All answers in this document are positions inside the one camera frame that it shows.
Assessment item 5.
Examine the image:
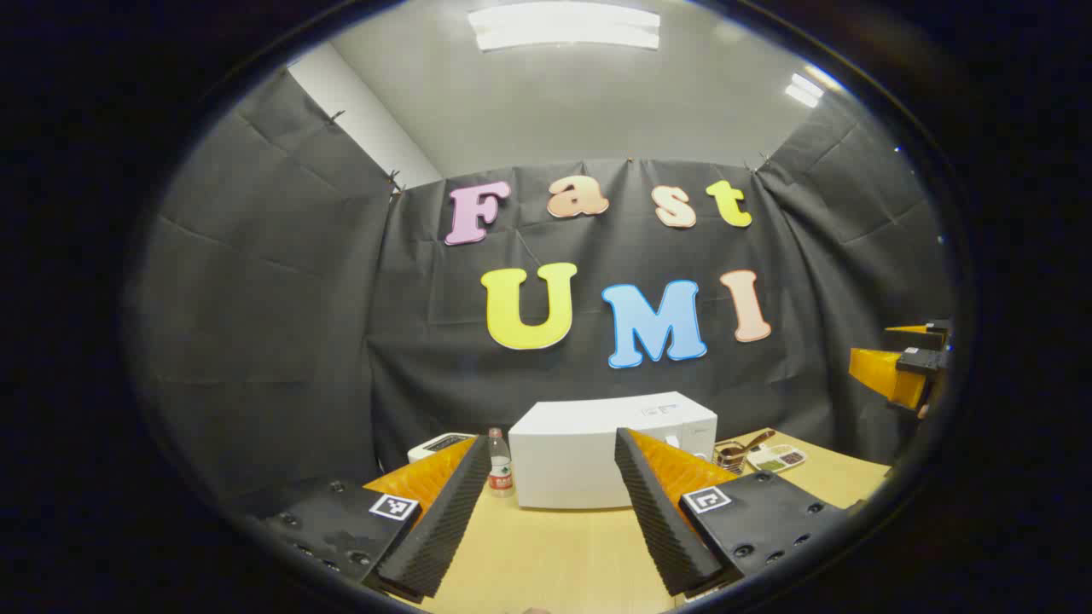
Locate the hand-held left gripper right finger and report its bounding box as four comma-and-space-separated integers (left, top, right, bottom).
614, 428, 854, 598

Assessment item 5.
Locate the white microwave oven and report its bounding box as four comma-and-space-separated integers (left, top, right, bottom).
508, 391, 719, 511

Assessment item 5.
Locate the long ceiling light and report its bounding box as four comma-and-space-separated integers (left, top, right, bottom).
468, 2, 662, 52

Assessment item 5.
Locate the black backdrop cloth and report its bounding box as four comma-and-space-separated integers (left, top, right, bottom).
128, 68, 956, 513

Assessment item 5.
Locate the small ceiling light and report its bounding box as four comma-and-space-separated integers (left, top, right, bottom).
785, 67, 841, 109

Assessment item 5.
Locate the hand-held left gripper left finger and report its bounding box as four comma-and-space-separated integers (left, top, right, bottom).
243, 435, 493, 602

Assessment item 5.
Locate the clear plastic water bottle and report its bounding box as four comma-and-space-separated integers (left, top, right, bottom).
487, 427, 515, 499

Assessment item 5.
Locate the white divided grain dish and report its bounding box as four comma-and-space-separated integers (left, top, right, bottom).
746, 444, 807, 473

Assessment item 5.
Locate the white toaster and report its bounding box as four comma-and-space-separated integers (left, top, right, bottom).
407, 432, 477, 466

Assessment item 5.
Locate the brown wooden spoon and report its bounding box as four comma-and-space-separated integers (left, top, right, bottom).
721, 430, 777, 457

